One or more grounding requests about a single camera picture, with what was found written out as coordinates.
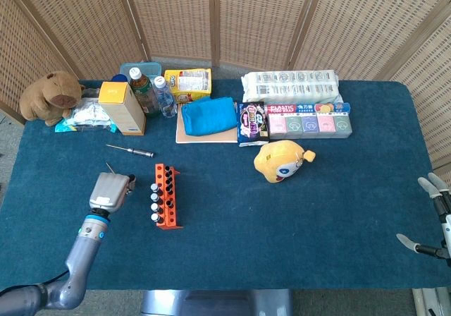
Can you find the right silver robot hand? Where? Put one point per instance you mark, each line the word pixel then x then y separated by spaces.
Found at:
pixel 442 210

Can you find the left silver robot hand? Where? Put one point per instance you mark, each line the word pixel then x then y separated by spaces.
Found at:
pixel 107 189

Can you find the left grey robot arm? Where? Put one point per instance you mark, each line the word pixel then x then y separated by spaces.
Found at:
pixel 86 256

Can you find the orange battery rack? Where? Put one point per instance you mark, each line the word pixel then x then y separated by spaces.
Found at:
pixel 172 220

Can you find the silver wet wipes pack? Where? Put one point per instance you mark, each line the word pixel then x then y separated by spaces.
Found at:
pixel 88 115

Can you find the tall yellow cardboard box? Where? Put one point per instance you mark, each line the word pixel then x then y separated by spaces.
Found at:
pixel 123 111

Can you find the green tea bottle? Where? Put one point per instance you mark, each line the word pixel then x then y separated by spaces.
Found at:
pixel 144 94

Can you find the clear water bottle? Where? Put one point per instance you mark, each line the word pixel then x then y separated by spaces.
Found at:
pixel 165 99

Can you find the brown capybara plush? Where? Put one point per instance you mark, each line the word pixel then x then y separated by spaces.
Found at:
pixel 46 97

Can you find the round blue cap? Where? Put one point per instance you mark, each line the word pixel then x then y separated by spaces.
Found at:
pixel 120 78

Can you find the beige flat board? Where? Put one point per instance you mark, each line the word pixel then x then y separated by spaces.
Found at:
pixel 208 139

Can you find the folded blue cloth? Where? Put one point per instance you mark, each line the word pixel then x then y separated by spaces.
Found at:
pixel 208 116

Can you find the blue lidded plastic container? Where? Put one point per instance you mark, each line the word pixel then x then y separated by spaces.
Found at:
pixel 148 69

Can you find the yellow snack bag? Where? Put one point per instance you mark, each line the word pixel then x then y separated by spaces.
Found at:
pixel 190 83

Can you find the grey robot torso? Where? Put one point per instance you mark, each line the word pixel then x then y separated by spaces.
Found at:
pixel 211 303

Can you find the dark purple pad pack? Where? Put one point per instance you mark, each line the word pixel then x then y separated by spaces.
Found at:
pixel 252 122

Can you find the blue carpet table cover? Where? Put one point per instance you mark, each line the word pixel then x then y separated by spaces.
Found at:
pixel 282 224

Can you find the yellow plush toy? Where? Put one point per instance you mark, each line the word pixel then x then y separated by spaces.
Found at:
pixel 278 161

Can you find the plastic food wrap box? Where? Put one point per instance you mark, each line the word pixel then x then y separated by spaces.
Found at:
pixel 282 109

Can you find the white paper roll pack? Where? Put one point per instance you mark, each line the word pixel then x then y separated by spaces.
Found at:
pixel 292 86

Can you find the woven rattan folding screen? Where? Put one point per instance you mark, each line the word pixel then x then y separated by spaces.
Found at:
pixel 246 19

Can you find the white metal frame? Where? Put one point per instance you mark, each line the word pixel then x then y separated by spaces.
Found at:
pixel 426 302

